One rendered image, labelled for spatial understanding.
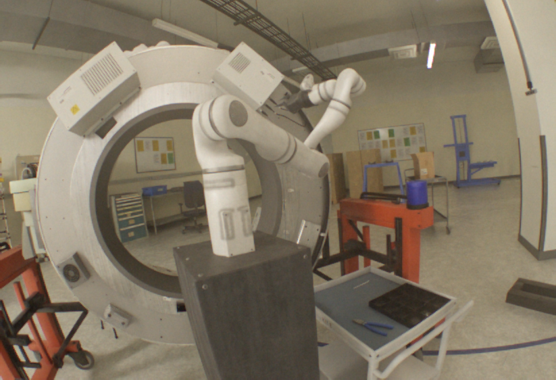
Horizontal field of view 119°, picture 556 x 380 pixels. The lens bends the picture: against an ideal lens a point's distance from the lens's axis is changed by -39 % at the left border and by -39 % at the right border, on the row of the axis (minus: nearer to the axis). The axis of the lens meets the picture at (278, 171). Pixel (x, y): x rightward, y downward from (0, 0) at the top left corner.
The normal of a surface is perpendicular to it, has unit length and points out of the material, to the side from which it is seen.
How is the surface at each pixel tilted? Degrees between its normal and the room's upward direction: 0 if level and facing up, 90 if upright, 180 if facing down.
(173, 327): 90
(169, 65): 90
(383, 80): 90
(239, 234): 90
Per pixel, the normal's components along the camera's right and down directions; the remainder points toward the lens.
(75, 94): 0.37, -0.01
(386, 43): -0.47, 0.07
